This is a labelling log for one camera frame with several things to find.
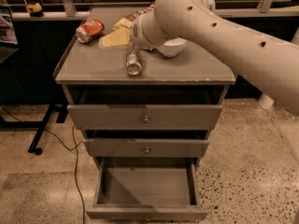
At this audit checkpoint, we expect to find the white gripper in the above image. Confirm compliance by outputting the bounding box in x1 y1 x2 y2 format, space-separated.
98 11 168 49

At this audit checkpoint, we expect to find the silver redbull can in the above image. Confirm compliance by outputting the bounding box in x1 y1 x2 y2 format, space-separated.
126 42 142 76

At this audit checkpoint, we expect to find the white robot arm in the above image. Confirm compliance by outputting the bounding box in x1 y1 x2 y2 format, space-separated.
99 0 299 115

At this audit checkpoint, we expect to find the red soda can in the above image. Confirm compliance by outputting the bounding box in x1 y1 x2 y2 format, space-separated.
76 19 105 44

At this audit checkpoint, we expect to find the grey drawer cabinet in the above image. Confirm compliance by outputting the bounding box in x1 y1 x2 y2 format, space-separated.
52 5 238 108

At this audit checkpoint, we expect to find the grey top drawer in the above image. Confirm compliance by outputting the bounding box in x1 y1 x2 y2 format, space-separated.
67 105 222 131

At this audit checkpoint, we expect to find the grey middle drawer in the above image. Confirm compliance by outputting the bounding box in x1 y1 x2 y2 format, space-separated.
84 138 208 158

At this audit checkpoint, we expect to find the grey open bottom drawer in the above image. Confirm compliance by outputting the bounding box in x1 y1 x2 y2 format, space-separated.
87 158 208 221

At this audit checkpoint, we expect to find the yellow brown chip bag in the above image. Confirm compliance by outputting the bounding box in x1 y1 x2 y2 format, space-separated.
124 5 154 23

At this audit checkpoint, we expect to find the white bowl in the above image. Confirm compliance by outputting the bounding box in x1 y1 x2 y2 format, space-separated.
157 38 187 58

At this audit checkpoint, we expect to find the metal window railing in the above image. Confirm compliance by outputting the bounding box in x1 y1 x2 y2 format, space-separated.
0 0 299 21

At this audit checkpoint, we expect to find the small tan object on ledge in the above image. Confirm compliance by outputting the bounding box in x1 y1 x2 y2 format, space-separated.
25 2 43 17

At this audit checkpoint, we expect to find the black desk leg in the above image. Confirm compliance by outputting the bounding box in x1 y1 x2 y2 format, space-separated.
0 105 68 155

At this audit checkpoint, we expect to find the laptop on left desk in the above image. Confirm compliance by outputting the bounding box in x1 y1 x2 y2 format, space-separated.
0 3 19 63

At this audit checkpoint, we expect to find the black floor cable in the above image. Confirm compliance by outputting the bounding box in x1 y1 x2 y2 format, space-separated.
0 105 87 224

